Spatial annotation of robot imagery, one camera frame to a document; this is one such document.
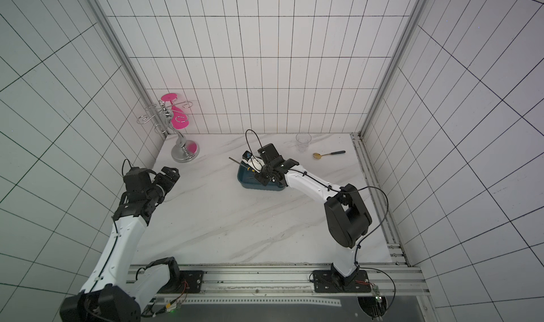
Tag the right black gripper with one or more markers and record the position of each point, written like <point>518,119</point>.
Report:
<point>267,173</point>

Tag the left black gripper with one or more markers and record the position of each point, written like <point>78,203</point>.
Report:
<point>169,183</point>

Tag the file tool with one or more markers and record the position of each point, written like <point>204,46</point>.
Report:
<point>238,161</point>

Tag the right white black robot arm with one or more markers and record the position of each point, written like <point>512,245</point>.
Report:
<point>347,216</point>

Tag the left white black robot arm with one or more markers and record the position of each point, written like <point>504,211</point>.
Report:
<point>107,295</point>

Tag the left arm base wiring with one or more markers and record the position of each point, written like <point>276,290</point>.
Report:
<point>165,305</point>

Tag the teal plastic storage box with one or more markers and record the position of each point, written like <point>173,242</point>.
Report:
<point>245,176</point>

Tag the chrome cup holder stand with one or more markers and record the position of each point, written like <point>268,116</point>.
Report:
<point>173,118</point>

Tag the clear drinking glass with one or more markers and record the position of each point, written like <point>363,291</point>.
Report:
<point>303,141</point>

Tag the pink disc on stand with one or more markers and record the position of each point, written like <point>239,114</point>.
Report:
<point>170,97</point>

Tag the gold spoon dark handle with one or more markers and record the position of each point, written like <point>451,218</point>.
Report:
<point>319,156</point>

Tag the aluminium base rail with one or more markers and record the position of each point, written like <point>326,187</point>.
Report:
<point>299,284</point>

